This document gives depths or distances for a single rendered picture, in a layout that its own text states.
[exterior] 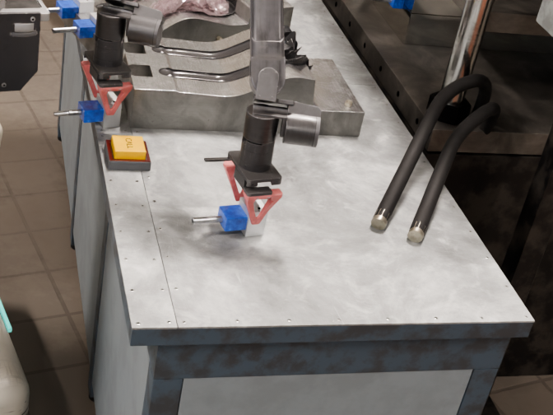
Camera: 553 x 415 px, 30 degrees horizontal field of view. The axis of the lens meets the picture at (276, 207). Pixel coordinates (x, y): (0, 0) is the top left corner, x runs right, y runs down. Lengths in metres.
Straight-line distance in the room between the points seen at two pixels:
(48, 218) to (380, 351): 1.67
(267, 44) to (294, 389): 0.59
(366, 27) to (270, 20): 1.15
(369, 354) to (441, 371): 0.16
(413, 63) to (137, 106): 0.89
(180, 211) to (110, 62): 0.35
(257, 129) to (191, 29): 0.75
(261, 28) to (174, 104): 0.42
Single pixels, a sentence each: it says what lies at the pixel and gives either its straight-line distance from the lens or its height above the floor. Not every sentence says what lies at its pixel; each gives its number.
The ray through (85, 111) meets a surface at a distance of 2.09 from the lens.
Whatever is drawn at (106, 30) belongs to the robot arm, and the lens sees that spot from 2.02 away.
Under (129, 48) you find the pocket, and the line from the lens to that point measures 2.29.
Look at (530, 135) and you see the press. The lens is 2.53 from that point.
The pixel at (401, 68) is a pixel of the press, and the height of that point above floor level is 0.79.
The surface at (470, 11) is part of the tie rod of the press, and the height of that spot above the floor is 1.05.
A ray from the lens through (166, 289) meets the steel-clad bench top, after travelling 1.70.
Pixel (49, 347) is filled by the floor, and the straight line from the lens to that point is 2.78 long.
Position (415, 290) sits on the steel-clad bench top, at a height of 0.80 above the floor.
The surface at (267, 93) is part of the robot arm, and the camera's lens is 1.73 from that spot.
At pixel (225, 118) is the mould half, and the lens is 2.15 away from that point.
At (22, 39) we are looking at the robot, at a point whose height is 0.99.
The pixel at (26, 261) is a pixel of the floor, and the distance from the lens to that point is 3.07.
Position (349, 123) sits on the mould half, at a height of 0.83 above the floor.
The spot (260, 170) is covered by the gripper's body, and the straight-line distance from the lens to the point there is 1.77.
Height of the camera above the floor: 1.83
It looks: 32 degrees down
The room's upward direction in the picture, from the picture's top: 12 degrees clockwise
